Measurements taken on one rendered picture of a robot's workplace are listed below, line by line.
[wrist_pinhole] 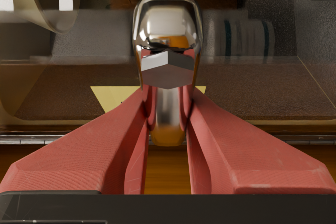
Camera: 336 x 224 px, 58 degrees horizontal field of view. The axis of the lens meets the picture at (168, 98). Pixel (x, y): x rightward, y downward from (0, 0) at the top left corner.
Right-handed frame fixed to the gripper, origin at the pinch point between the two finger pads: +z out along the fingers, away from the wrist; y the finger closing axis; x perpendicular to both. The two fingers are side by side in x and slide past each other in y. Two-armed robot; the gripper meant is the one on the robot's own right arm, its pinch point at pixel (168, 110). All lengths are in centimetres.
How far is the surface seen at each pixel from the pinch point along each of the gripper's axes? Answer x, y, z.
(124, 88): 3.7, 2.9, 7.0
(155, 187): 21.0, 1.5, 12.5
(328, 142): 15.5, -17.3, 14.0
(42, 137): 14.3, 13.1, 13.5
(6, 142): 15.5, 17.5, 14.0
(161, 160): 21.0, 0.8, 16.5
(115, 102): 5.8, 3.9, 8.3
